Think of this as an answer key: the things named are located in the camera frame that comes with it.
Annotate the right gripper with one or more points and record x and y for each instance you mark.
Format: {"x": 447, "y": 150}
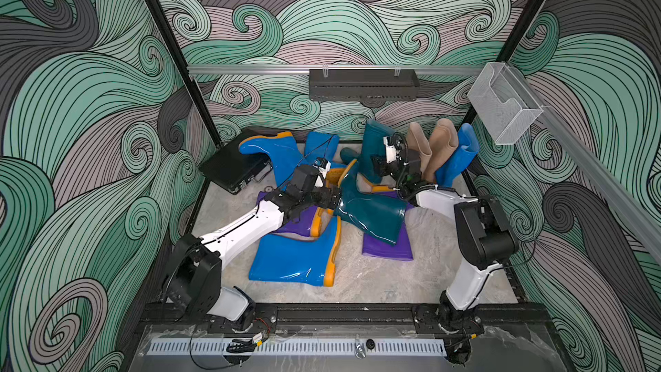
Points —
{"x": 380, "y": 164}

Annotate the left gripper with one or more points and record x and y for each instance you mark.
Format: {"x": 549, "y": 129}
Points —
{"x": 331, "y": 200}

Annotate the purple boot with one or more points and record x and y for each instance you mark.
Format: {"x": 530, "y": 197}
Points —
{"x": 307, "y": 225}
{"x": 401, "y": 251}

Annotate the beige boot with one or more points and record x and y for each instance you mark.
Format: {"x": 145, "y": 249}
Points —
{"x": 418, "y": 142}
{"x": 443, "y": 141}

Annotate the small blue boot orange sole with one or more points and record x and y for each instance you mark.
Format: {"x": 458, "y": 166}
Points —
{"x": 319, "y": 145}

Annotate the teal boot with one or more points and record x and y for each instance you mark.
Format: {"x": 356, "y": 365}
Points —
{"x": 373, "y": 145}
{"x": 379, "y": 216}

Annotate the beige boot back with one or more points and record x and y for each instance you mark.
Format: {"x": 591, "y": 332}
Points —
{"x": 418, "y": 142}

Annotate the teal boot back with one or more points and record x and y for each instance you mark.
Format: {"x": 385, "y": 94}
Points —
{"x": 373, "y": 145}

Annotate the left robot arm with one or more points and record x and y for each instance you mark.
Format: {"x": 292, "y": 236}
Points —
{"x": 193, "y": 274}

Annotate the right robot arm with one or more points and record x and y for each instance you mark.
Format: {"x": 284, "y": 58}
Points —
{"x": 483, "y": 232}

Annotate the large blue boot front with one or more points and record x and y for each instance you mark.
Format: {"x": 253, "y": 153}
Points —
{"x": 281, "y": 259}

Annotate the black case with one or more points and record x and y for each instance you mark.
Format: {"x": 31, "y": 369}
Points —
{"x": 232, "y": 170}

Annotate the black wall shelf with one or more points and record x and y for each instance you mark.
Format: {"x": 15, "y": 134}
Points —
{"x": 363, "y": 85}

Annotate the clear mesh wall bin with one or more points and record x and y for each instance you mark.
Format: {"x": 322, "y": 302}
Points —
{"x": 505, "y": 102}

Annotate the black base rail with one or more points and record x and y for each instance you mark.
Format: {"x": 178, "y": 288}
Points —
{"x": 421, "y": 318}

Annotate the aluminium rail back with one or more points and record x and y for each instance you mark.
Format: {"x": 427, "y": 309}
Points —
{"x": 262, "y": 69}

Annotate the aluminium rail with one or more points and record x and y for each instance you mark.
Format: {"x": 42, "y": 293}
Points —
{"x": 618, "y": 148}
{"x": 262, "y": 69}

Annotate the white slotted cable duct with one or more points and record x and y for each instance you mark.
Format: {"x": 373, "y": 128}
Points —
{"x": 345, "y": 347}

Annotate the aluminium rail right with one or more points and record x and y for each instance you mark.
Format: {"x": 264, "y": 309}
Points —
{"x": 618, "y": 148}

